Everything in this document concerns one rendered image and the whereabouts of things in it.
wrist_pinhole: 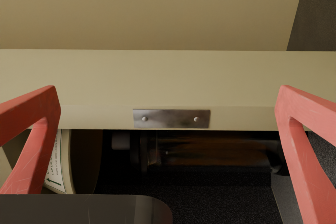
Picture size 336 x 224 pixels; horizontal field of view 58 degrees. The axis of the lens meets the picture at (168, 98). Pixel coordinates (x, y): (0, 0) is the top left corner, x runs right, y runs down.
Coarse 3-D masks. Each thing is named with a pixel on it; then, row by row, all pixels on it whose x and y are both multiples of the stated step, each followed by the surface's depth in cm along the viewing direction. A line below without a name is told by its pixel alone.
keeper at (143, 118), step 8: (136, 112) 28; (144, 112) 28; (152, 112) 28; (160, 112) 28; (168, 112) 28; (176, 112) 28; (184, 112) 28; (192, 112) 28; (200, 112) 28; (208, 112) 28; (136, 120) 28; (144, 120) 28; (152, 120) 28; (160, 120) 28; (168, 120) 28; (176, 120) 28; (184, 120) 28; (192, 120) 28; (200, 120) 28; (208, 120) 28
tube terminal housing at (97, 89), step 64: (0, 64) 33; (64, 64) 33; (128, 64) 33; (192, 64) 33; (256, 64) 33; (320, 64) 34; (64, 128) 29; (128, 128) 29; (192, 128) 29; (256, 128) 29
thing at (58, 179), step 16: (64, 144) 35; (80, 144) 50; (96, 144) 51; (64, 160) 35; (80, 160) 49; (96, 160) 50; (48, 176) 37; (64, 176) 36; (80, 176) 47; (96, 176) 49; (64, 192) 37; (80, 192) 44
